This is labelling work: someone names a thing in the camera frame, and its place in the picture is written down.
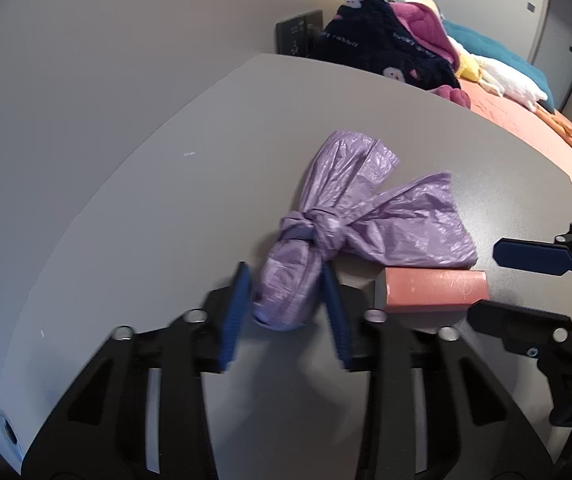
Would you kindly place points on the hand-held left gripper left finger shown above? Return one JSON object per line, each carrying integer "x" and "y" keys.
{"x": 231, "y": 325}

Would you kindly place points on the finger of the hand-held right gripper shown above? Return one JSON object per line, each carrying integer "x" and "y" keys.
{"x": 531, "y": 257}
{"x": 516, "y": 320}

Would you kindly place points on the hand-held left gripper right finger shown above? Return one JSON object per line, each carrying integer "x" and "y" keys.
{"x": 338, "y": 330}

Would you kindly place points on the pink box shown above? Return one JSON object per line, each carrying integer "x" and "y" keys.
{"x": 431, "y": 287}

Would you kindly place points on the purple plastic bag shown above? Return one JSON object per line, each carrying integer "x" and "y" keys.
{"x": 366, "y": 210}

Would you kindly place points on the grey bedside table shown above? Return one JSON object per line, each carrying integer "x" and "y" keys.
{"x": 165, "y": 185}

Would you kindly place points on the white goose plush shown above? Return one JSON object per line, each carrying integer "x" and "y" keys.
{"x": 511, "y": 82}

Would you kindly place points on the yellow duck plush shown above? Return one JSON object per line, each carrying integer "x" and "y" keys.
{"x": 468, "y": 67}

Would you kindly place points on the teal pillow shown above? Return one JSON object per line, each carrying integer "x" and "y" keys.
{"x": 491, "y": 47}

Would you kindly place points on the grey door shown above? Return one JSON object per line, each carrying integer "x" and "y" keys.
{"x": 561, "y": 25}

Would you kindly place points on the pink fleece blanket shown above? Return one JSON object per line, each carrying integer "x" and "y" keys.
{"x": 421, "y": 25}

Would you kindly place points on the navy printed garment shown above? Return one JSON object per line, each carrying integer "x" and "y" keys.
{"x": 366, "y": 45}

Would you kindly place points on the dark wall socket panel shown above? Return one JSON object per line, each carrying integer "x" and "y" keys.
{"x": 296, "y": 32}

